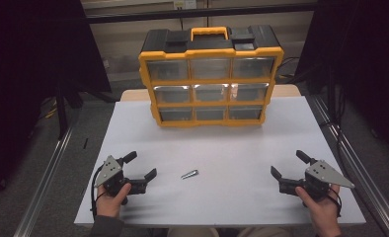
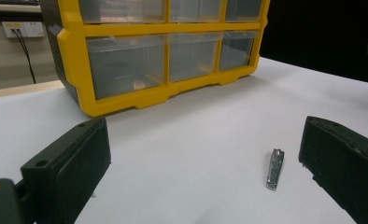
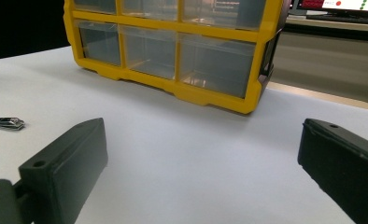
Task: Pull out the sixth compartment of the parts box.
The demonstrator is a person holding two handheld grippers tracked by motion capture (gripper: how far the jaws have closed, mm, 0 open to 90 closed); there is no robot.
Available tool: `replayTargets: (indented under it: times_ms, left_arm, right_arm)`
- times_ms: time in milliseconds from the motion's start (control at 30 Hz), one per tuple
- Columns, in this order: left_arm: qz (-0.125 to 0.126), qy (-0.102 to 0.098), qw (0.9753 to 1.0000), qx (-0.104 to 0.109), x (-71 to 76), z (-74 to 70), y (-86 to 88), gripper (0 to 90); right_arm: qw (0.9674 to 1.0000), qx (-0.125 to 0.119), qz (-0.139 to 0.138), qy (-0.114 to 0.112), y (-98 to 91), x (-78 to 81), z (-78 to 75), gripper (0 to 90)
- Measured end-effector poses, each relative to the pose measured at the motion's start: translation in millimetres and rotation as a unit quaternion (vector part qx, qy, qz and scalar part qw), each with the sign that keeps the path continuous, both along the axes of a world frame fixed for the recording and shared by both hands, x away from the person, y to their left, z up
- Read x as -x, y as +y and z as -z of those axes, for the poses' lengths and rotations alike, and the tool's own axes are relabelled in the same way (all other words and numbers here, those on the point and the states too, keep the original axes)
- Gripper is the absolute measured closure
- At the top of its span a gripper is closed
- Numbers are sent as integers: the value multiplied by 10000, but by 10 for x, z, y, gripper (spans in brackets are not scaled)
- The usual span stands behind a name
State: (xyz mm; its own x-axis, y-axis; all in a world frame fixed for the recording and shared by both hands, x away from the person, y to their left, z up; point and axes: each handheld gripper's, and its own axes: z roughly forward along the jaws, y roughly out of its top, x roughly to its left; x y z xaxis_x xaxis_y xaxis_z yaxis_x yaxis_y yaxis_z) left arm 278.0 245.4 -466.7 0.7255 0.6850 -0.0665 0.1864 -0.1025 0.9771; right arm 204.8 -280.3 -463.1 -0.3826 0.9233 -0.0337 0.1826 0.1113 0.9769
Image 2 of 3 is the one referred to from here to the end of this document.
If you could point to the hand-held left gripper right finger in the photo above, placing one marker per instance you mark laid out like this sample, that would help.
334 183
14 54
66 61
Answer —
344 168

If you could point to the set of clear organizer drawers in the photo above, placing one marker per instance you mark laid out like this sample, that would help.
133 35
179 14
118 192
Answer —
126 62

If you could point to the small metal screw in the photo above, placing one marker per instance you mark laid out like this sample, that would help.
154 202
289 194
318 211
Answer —
275 169

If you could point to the white wall socket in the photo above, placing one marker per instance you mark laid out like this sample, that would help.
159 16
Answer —
29 29

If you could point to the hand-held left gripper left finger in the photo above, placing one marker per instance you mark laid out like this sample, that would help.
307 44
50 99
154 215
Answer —
79 168

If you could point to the yellow black drawer organizer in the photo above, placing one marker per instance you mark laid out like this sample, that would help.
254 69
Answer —
76 62

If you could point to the clear plastic storage drawer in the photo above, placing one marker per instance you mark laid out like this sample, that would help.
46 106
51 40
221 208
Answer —
238 51

